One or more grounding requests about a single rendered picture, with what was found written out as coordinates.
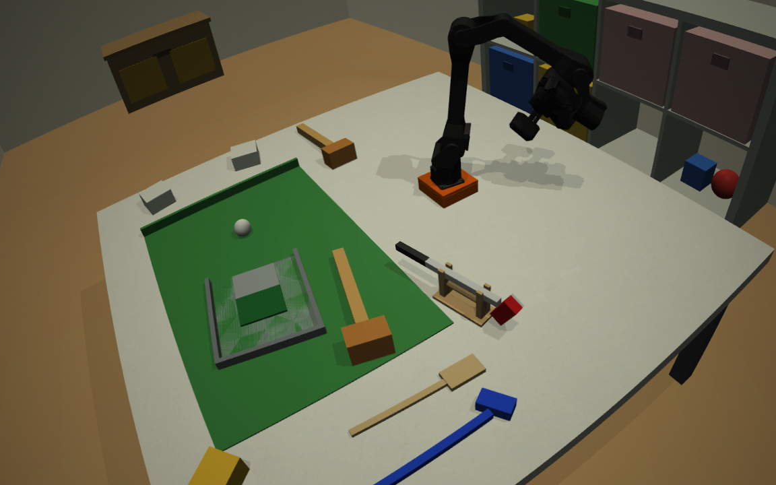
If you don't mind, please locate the white ball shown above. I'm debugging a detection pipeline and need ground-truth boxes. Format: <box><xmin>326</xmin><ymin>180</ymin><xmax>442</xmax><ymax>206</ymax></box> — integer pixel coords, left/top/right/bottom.
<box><xmin>234</xmin><ymin>219</ymin><xmax>251</xmax><ymax>236</ymax></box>

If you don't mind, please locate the yellow block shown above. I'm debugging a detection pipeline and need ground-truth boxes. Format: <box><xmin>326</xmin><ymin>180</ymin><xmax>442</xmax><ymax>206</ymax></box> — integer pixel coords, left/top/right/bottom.
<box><xmin>188</xmin><ymin>446</ymin><xmax>250</xmax><ymax>485</ymax></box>

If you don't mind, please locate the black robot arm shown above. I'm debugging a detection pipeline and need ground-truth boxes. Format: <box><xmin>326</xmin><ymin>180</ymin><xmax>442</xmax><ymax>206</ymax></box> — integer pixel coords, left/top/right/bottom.
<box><xmin>430</xmin><ymin>13</ymin><xmax>607</xmax><ymax>190</ymax></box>

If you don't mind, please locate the wooden mallet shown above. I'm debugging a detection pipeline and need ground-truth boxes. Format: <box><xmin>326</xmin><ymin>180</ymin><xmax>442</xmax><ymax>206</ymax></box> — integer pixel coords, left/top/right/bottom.
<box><xmin>332</xmin><ymin>248</ymin><xmax>395</xmax><ymax>366</ymax></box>
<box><xmin>296</xmin><ymin>123</ymin><xmax>358</xmax><ymax>169</ymax></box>

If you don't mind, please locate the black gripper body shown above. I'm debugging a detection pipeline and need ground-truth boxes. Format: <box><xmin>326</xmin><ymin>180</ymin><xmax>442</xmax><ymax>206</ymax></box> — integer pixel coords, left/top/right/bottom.
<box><xmin>510</xmin><ymin>67</ymin><xmax>565</xmax><ymax>141</ymax></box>

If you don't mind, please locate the red golf putter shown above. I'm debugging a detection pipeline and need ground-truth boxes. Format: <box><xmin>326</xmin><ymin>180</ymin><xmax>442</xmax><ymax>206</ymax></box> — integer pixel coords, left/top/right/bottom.
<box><xmin>395</xmin><ymin>241</ymin><xmax>524</xmax><ymax>326</ymax></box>

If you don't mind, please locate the green flat mat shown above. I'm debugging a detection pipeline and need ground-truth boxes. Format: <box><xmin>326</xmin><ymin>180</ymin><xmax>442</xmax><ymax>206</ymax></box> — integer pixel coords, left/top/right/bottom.
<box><xmin>144</xmin><ymin>166</ymin><xmax>454</xmax><ymax>451</ymax></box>

